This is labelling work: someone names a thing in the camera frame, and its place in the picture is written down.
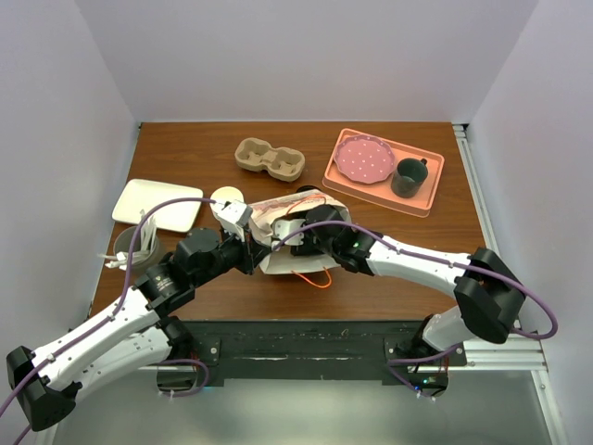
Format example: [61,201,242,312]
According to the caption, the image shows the pink dotted plate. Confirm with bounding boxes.
[333,134,396,184]

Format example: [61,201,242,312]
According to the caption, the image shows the stack of paper cups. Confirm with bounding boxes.
[210,186,244,203]

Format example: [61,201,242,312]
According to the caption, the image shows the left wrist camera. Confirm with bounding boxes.
[212,200,253,242]

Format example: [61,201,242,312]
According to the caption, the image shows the white rectangular plate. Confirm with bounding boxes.
[111,179,204,233]

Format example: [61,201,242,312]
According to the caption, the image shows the pink plastic tray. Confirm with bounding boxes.
[322,128,445,218]

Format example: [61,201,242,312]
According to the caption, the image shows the paper bag orange handles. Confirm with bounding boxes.
[249,191,351,289]

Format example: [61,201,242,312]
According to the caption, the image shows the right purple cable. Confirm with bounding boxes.
[271,220,560,400]

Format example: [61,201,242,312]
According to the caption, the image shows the aluminium frame rails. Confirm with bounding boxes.
[34,122,569,445]

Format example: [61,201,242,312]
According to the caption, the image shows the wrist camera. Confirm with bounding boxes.
[212,200,253,242]
[271,218,306,248]

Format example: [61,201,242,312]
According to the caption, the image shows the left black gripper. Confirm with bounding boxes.
[193,223,273,287]

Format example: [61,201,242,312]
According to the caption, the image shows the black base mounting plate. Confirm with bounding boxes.
[104,319,518,395]

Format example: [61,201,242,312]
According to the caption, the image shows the cardboard cup carrier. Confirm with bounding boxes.
[234,137,306,183]

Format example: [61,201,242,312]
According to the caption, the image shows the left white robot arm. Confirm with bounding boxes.
[6,229,271,432]

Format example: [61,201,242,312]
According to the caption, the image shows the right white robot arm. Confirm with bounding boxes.
[282,205,525,364]

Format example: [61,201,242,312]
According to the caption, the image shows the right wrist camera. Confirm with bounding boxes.
[271,218,306,248]

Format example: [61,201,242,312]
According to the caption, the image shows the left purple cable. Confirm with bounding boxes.
[0,197,233,445]

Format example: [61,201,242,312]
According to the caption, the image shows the purple cable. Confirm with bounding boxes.
[271,220,560,400]
[0,197,233,445]

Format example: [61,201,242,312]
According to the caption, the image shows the dark green mug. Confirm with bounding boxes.
[391,158,428,198]

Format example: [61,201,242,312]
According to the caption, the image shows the grey holder cup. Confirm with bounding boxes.
[108,226,166,275]

